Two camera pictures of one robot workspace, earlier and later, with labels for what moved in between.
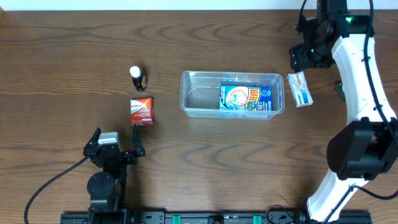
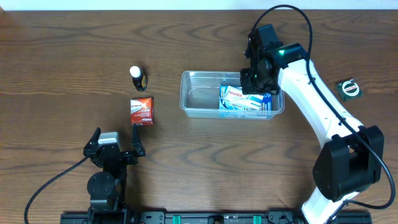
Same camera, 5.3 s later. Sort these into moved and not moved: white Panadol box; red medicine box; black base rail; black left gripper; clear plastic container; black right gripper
Moved: white Panadol box; black right gripper
Not moved: black left gripper; black base rail; clear plastic container; red medicine box
